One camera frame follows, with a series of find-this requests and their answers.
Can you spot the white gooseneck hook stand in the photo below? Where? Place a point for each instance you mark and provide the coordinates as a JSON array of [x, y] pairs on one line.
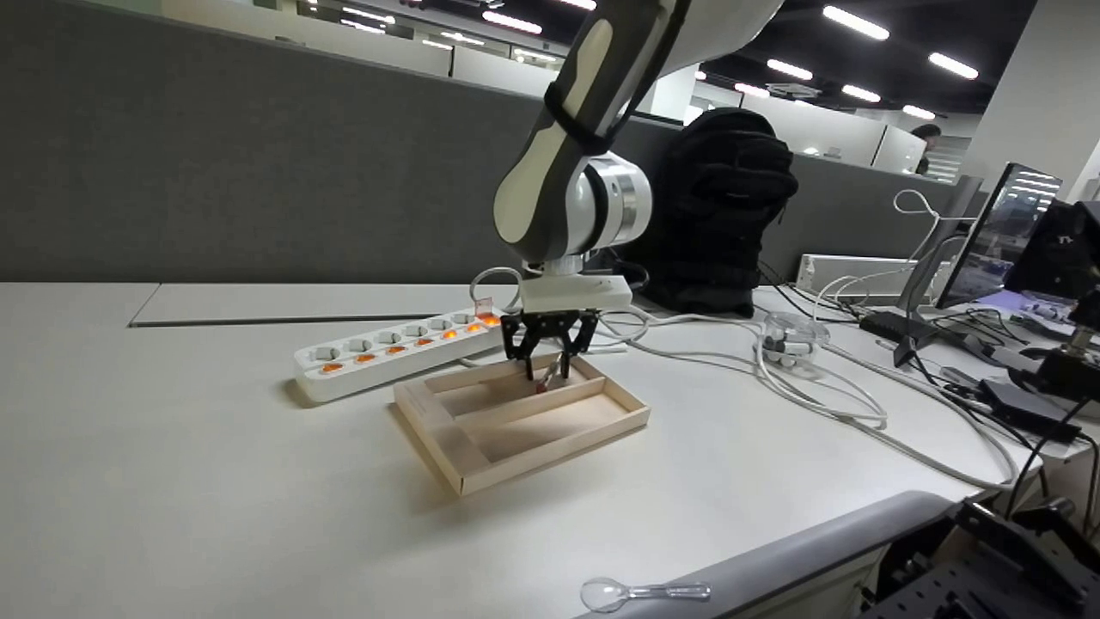
[[928, 234]]

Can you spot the grey office partition panel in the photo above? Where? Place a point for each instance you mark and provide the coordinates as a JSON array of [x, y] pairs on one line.
[[286, 160]]

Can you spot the black computer monitor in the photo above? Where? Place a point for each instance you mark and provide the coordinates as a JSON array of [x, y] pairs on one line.
[[998, 234]]

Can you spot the low grey partition panel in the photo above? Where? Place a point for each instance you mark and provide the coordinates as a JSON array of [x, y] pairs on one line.
[[860, 212]]

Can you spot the black backpack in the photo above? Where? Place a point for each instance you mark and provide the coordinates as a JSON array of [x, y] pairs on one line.
[[722, 212]]

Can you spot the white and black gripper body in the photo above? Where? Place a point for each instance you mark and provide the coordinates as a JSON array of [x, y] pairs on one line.
[[571, 297]]

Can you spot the white orange power strip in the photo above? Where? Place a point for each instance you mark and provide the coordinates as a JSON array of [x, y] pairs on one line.
[[381, 353]]

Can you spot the white rectangular box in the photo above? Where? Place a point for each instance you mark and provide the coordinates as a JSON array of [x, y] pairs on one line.
[[852, 276]]

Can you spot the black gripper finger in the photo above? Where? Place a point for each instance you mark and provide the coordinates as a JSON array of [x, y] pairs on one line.
[[519, 353], [574, 349]]

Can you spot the shallow wooden divided tray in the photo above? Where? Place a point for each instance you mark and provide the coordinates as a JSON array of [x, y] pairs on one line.
[[538, 435]]

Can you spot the clear plastic tape dispenser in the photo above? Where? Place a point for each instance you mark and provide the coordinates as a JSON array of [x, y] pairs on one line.
[[793, 338]]

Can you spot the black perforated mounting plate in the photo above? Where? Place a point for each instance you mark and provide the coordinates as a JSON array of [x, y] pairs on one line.
[[984, 573]]

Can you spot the clear plastic spoon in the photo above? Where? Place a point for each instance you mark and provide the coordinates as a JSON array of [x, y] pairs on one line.
[[606, 592]]

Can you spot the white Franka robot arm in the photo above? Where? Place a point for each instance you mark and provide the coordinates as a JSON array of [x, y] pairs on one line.
[[571, 173]]

